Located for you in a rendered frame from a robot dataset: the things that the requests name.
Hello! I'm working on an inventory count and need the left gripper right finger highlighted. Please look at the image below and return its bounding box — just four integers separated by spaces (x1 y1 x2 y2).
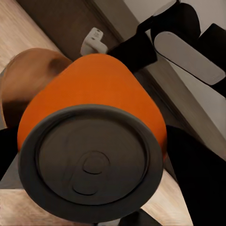
166 125 226 226

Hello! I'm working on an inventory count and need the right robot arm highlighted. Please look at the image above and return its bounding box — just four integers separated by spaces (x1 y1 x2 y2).
81 0 226 98

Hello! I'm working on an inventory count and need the trash can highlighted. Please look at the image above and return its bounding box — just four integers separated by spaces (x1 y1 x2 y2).
0 48 73 190

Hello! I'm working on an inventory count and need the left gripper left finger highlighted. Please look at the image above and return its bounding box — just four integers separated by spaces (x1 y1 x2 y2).
0 125 19 181

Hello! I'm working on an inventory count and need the can of soda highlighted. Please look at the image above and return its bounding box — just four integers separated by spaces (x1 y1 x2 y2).
17 52 168 225

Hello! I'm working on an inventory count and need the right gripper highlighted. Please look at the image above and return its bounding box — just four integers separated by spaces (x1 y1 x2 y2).
106 42 138 74

